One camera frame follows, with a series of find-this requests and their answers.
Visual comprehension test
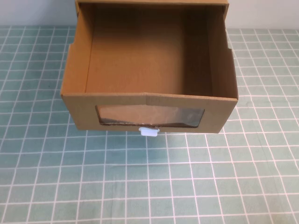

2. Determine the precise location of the cardboard drawer with window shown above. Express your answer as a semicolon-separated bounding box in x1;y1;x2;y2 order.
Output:
60;2;239;135

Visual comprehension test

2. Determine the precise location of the white plastic drawer handle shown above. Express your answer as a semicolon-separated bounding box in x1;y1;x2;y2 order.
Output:
138;127;161;137

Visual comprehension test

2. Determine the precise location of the green checked tablecloth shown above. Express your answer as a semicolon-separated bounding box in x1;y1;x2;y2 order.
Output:
0;25;299;224

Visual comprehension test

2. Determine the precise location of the brown cardboard box shell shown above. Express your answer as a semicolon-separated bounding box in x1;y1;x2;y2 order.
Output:
74;0;231;11

